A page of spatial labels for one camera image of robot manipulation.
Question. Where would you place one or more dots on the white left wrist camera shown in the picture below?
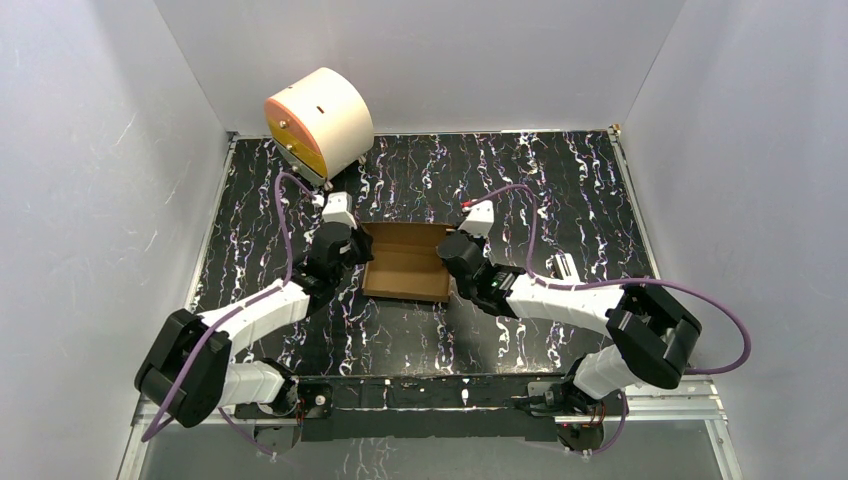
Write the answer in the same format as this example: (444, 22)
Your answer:
(336, 207)

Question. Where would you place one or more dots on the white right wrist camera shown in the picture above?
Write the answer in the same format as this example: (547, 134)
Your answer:
(479, 218)

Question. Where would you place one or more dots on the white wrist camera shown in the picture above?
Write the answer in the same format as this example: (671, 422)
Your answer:
(479, 218)
(336, 207)

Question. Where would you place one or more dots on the small white plastic part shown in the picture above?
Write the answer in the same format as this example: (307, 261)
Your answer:
(564, 268)

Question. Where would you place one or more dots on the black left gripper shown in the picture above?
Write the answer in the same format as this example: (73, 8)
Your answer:
(361, 244)

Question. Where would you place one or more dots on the aluminium front frame rail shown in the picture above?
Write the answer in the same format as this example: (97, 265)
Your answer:
(447, 427)

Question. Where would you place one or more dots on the brown cardboard box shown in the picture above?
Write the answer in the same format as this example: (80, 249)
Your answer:
(405, 264)

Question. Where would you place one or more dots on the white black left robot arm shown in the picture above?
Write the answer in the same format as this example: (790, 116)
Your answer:
(189, 372)

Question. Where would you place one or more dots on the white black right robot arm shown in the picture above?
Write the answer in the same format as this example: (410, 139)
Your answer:
(652, 334)

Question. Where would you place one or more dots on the aluminium table edge rail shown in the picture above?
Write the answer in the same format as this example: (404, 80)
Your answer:
(208, 215)
(615, 135)

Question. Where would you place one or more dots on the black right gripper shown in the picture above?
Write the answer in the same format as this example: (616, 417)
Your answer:
(477, 240)

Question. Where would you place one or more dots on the left aluminium table edge rail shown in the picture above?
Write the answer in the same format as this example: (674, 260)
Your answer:
(208, 215)

